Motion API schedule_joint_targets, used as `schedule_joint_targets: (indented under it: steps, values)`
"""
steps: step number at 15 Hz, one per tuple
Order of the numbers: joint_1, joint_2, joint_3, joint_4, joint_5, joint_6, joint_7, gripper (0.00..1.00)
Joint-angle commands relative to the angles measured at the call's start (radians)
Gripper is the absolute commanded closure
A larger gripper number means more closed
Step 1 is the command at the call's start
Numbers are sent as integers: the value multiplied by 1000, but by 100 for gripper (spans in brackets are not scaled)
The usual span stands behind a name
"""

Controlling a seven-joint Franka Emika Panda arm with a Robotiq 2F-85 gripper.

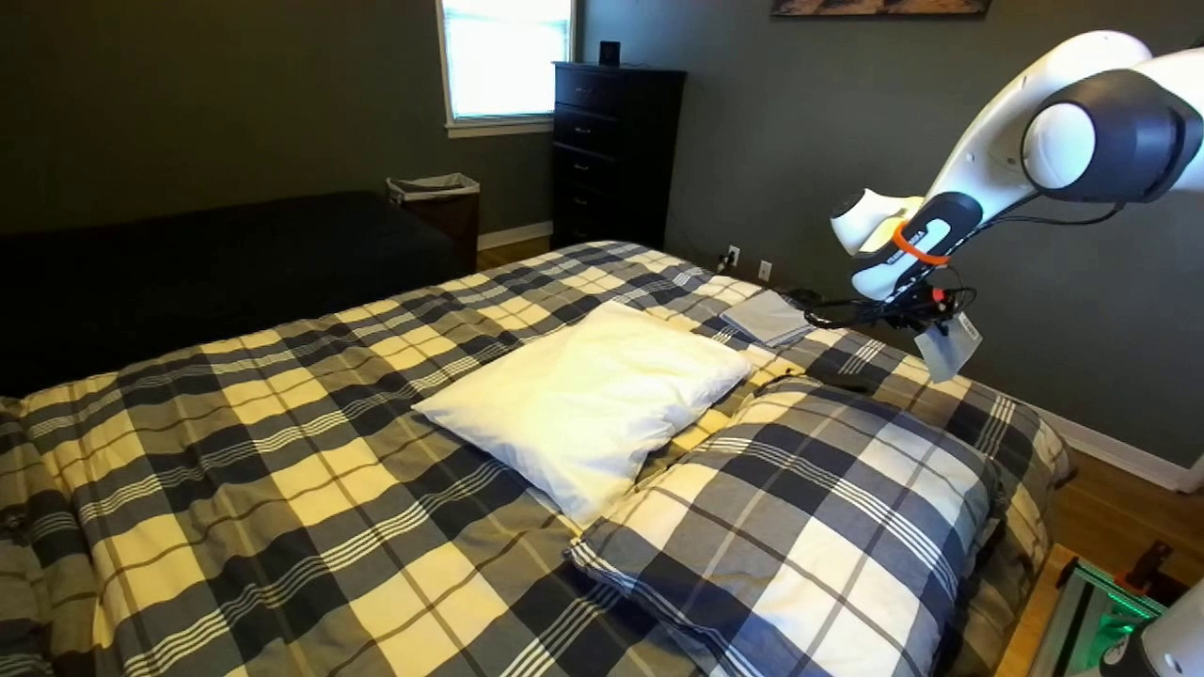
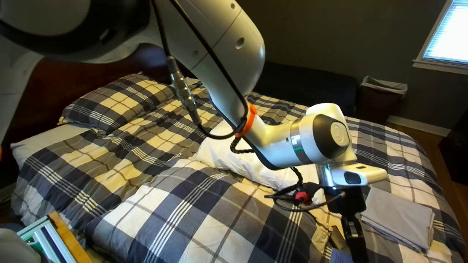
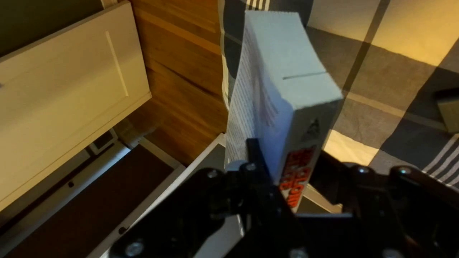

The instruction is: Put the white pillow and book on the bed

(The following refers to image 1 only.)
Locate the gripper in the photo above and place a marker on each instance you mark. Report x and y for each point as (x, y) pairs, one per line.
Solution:
(917, 306)

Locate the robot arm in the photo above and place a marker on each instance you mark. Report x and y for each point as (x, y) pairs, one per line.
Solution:
(997, 141)

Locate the grey book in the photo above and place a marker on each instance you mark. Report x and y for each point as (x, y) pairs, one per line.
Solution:
(767, 318)

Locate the plaid pillow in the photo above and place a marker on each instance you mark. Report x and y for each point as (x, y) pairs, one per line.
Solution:
(809, 536)

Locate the white pillow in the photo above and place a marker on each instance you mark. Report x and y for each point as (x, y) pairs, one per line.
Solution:
(593, 404)

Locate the bed with plaid comforter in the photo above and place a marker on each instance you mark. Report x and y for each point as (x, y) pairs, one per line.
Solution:
(282, 489)

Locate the white paper tag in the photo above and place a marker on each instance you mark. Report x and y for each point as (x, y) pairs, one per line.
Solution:
(948, 348)

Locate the black dresser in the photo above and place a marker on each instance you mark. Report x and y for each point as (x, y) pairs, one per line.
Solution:
(616, 155)

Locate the small black device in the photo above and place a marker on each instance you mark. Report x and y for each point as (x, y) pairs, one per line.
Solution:
(609, 54)

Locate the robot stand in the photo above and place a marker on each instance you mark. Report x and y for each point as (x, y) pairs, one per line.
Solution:
(1072, 621)

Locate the dark laundry hamper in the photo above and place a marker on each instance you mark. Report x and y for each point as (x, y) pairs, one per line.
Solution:
(437, 202)

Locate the window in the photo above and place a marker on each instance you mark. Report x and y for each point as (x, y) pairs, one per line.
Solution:
(506, 56)

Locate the black futon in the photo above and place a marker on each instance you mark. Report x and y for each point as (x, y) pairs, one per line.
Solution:
(188, 282)

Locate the framed wall picture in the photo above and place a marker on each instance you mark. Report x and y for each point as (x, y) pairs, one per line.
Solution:
(879, 7)

